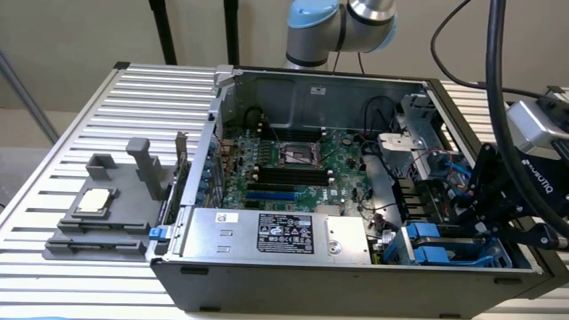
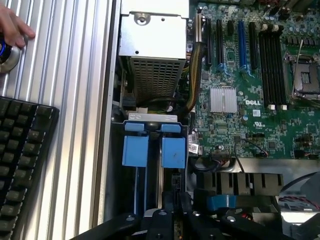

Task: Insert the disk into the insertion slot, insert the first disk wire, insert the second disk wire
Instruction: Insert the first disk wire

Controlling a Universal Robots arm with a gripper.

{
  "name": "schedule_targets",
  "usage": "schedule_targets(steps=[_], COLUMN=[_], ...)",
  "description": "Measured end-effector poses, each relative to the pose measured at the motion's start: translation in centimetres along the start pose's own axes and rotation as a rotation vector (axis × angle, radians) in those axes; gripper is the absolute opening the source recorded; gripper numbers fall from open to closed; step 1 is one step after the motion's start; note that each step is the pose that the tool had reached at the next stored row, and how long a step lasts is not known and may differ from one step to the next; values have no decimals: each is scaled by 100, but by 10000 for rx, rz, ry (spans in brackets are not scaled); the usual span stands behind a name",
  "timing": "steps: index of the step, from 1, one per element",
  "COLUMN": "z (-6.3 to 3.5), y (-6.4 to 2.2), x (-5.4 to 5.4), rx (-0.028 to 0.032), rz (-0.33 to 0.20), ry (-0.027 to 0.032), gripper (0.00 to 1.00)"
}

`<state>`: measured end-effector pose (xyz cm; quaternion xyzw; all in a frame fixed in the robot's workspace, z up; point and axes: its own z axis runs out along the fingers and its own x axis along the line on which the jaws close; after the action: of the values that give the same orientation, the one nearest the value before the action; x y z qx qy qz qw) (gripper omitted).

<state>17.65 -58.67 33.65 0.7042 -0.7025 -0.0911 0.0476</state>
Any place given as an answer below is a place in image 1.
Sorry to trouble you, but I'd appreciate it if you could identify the CPU socket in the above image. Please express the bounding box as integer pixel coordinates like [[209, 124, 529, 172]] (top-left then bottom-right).
[[276, 141, 322, 167]]

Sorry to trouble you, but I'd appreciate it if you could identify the graphics card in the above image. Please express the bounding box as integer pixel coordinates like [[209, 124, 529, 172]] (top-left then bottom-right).
[[161, 131, 193, 225]]

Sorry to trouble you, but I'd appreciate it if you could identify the silver metal disk bay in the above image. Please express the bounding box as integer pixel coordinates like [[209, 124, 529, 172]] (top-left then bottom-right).
[[377, 94, 471, 181]]

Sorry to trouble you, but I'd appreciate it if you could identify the blue disk wire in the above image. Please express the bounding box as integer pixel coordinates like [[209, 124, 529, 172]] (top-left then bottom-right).
[[437, 156, 473, 197]]

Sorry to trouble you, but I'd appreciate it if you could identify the black RAM slot bank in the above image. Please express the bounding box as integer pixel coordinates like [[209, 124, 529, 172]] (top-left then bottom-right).
[[260, 126, 324, 143], [257, 165, 333, 187]]

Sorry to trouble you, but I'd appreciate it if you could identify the grey parts rack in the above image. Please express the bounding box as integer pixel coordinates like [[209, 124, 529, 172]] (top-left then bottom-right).
[[41, 137, 178, 263]]

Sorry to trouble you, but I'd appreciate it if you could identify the thick black cable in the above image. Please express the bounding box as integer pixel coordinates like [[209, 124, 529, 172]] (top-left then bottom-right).
[[482, 0, 569, 241]]

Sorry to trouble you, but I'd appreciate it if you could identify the black open PC case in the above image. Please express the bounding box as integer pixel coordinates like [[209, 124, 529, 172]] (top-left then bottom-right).
[[148, 64, 557, 314]]

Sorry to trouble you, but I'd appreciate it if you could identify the black expansion slot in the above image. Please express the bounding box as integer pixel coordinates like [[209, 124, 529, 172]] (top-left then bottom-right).
[[246, 182, 297, 193]]

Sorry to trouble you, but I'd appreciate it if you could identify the silver CPU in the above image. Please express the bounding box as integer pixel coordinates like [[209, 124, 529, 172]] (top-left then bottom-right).
[[76, 188, 117, 213]]

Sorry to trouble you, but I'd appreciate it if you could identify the thin black cable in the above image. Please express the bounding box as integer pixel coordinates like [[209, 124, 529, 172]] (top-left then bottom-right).
[[432, 0, 550, 101]]

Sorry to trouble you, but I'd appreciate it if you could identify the grey metal pole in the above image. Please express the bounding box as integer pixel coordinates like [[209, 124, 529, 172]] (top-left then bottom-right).
[[0, 49, 61, 144]]

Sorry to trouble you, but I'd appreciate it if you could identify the silver power supply unit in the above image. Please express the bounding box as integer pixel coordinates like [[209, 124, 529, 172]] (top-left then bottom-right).
[[180, 208, 373, 266]]

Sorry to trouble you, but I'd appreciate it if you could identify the blue expansion slot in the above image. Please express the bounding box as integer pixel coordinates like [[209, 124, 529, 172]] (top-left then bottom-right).
[[246, 191, 297, 203]]

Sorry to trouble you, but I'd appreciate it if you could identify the blue disk carrier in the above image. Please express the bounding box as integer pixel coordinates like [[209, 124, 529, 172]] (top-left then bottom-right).
[[416, 245, 453, 266], [405, 222, 442, 242]]

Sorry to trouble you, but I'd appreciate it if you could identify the red disk wire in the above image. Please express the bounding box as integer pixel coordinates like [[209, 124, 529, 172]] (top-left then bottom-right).
[[408, 151, 446, 177]]

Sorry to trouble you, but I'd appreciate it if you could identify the green motherboard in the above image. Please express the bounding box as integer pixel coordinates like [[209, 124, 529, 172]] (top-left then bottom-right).
[[220, 128, 401, 234]]

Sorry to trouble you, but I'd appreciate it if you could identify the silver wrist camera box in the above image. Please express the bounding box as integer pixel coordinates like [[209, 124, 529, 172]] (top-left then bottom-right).
[[505, 99, 569, 154]]

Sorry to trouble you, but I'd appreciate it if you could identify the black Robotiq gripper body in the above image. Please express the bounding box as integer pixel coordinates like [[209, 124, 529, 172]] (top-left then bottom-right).
[[491, 139, 569, 221]]

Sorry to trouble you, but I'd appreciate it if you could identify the black post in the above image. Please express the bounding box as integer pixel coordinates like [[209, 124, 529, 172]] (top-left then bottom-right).
[[222, 0, 241, 66], [148, 0, 178, 66]]

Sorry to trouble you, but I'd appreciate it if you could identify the RAM stick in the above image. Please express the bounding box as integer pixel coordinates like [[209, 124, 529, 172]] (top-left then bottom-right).
[[54, 244, 137, 251]]

